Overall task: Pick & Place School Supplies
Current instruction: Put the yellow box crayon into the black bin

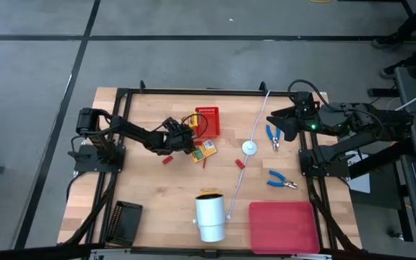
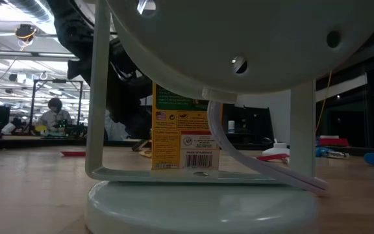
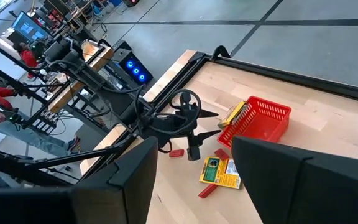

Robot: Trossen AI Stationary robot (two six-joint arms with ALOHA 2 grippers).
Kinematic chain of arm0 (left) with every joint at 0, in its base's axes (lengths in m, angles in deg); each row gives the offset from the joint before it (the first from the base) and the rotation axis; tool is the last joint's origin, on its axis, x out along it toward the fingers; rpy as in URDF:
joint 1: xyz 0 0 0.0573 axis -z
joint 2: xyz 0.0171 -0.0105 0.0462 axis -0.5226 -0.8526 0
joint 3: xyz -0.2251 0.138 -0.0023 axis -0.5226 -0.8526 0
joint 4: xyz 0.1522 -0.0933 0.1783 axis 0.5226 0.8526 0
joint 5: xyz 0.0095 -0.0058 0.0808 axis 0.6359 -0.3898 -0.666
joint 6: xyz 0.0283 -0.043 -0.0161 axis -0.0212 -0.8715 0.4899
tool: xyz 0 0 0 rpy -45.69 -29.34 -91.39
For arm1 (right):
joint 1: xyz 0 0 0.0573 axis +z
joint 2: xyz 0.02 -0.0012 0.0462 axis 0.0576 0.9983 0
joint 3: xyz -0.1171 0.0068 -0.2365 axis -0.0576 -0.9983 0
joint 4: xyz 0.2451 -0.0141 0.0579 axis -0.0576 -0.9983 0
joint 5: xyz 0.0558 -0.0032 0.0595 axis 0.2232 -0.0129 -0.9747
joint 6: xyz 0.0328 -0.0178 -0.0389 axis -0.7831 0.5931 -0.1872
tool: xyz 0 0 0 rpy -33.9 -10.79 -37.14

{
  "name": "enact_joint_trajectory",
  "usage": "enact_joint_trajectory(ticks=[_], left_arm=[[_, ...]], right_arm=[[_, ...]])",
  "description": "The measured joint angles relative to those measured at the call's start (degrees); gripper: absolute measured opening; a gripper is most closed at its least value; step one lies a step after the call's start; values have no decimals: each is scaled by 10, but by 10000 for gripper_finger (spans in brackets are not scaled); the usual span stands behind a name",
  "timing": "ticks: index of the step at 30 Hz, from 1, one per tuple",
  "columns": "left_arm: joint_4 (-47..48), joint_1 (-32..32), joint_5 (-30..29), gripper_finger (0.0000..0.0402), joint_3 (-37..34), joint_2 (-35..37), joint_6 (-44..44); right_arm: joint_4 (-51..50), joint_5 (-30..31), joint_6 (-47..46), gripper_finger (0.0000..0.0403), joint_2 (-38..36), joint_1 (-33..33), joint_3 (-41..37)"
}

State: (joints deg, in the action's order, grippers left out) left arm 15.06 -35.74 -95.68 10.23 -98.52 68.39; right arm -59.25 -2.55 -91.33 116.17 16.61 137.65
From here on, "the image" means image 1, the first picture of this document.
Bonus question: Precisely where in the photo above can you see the black metal table frame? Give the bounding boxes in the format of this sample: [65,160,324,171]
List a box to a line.
[84,79,360,254]

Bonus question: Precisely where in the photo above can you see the red plastic basket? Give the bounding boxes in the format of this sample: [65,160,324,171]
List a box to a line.
[194,106,221,139]

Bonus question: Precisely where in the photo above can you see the blue-handled pliers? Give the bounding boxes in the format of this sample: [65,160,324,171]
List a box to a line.
[265,124,282,152]
[266,169,299,191]

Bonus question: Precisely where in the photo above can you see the black plastic basket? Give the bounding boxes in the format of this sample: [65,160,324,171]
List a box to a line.
[105,200,144,246]

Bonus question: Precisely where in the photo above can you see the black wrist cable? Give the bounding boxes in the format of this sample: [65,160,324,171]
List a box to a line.
[182,112,209,140]
[287,79,339,111]

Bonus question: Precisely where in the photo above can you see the red flat tray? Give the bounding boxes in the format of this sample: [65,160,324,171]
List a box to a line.
[248,201,321,255]

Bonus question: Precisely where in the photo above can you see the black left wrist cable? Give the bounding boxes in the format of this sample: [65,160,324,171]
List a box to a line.
[182,112,209,140]

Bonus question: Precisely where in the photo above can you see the white round cable switch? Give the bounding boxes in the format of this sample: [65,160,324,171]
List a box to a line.
[241,140,258,157]

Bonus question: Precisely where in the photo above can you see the person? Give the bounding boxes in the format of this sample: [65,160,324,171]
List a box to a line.
[371,0,416,80]

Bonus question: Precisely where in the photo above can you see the black cable bundle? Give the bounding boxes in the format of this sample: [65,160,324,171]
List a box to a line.
[63,172,117,246]
[307,176,363,252]

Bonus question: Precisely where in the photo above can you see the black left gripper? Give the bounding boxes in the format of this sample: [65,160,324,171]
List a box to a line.
[157,116,196,155]

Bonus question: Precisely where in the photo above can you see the white lamp cable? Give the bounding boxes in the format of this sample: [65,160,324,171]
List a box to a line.
[225,90,272,221]

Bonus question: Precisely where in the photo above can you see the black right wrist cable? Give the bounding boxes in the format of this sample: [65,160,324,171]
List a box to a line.
[287,79,339,111]

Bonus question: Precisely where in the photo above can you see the white paper sheet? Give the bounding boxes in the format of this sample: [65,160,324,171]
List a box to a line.
[347,151,371,194]

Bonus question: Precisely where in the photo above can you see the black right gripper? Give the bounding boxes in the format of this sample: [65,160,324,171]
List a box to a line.
[266,104,325,142]

